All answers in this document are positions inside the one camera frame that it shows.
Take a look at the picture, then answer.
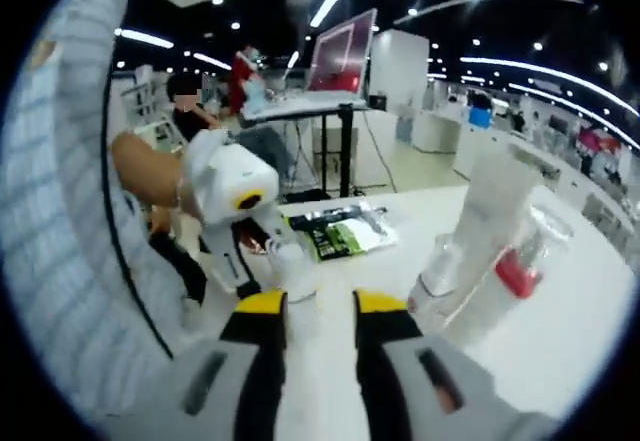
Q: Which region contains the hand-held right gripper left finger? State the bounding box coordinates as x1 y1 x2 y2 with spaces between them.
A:
124 288 290 441

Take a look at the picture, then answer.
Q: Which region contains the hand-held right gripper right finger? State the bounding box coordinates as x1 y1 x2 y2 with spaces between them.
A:
352 288 561 441

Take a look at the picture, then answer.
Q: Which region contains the green black skincare sachet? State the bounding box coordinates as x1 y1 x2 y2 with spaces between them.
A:
285 201 400 263

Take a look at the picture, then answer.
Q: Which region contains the white skincare bottle red band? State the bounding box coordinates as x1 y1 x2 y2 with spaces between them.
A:
479 198 577 312

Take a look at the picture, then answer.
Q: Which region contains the white skincare tube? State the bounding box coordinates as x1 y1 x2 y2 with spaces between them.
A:
449 145 544 282

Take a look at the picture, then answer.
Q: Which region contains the blue storage box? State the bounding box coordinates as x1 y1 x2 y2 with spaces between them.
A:
468 106 494 130

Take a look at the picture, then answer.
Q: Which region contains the black laptop stand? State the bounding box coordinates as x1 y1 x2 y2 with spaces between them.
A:
239 91 374 200

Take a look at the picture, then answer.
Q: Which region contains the open laptop red screen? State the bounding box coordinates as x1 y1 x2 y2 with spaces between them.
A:
301 8 379 108

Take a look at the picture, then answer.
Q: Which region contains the person's striped shirt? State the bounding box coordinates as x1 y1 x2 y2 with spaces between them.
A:
9 0 201 412

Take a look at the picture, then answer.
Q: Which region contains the long white office desk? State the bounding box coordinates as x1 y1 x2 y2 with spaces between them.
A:
452 110 636 242

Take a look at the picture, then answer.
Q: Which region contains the black body-worn cable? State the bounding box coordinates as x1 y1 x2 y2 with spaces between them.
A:
101 60 174 360

